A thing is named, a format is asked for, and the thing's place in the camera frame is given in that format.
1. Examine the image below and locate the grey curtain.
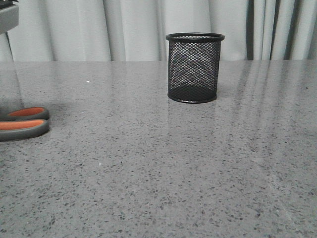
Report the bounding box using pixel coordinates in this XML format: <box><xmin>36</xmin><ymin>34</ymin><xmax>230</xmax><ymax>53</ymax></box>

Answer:
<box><xmin>0</xmin><ymin>0</ymin><xmax>317</xmax><ymax>61</ymax></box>

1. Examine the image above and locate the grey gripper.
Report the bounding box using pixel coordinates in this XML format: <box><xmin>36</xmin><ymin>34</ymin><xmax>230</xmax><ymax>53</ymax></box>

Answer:
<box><xmin>0</xmin><ymin>0</ymin><xmax>19</xmax><ymax>33</ymax></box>

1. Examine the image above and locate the black mesh pen bucket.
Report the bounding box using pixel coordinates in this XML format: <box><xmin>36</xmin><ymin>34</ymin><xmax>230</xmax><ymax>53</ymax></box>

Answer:
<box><xmin>166</xmin><ymin>32</ymin><xmax>225</xmax><ymax>103</ymax></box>

